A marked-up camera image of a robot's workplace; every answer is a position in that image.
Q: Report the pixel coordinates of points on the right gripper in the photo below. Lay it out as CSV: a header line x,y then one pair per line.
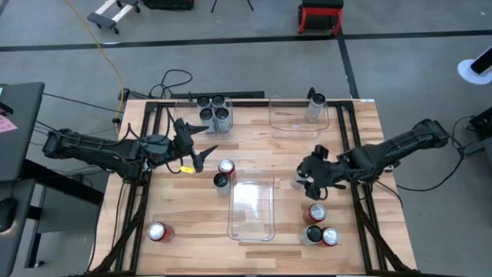
x,y
323,173

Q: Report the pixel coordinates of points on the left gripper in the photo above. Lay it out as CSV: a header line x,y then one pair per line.
x,y
182,144

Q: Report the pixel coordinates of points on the white can blue band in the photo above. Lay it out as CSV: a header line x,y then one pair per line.
x,y
206,115
203,102
222,114
218,101

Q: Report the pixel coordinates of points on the red soda can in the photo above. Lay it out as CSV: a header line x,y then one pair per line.
x,y
316,212
157,231
227,166
330,235

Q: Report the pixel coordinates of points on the white bottle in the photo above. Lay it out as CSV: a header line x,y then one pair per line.
x,y
221,181

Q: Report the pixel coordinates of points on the clear plastic bin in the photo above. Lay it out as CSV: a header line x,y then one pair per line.
x,y
184,119
286,119
251,215

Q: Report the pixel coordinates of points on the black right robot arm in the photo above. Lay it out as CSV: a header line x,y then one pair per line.
x,y
403,146

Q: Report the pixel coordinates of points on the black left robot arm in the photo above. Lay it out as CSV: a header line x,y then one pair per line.
x,y
96,150

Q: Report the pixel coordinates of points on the yellow tag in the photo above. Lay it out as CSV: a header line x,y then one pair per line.
x,y
187,169

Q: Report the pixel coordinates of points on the black desk base beam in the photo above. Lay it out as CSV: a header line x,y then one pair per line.
x,y
65,184

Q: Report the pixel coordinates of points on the black case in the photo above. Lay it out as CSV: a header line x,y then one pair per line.
x,y
169,4

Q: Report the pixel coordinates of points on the black tripod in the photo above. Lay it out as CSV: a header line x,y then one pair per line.
x,y
250,5

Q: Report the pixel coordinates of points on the wheeled dolly with slats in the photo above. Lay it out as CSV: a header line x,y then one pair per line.
x,y
100,19

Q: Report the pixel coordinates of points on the red stool black seat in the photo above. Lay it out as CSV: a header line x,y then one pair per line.
x,y
321,11

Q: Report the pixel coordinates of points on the grey desk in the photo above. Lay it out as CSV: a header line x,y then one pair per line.
x,y
23,134

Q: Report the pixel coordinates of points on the black floor equipment box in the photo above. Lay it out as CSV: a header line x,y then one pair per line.
x,y
480,125

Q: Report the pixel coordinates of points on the white round floor stand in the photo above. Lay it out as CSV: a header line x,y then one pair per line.
x,y
467,73

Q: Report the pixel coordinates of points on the pink paper note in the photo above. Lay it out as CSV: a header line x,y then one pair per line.
x,y
7,125

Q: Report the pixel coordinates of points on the black desk device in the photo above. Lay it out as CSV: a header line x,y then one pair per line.
x,y
5,109

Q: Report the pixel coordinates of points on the black computer mouse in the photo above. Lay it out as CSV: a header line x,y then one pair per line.
x,y
7,213

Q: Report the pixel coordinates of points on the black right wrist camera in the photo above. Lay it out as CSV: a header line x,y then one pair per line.
x,y
321,151

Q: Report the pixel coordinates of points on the black aluminium table frame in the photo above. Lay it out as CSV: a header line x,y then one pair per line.
x,y
250,103

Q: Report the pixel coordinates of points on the black clamp mount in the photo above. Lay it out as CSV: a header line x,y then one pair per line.
x,y
310,91

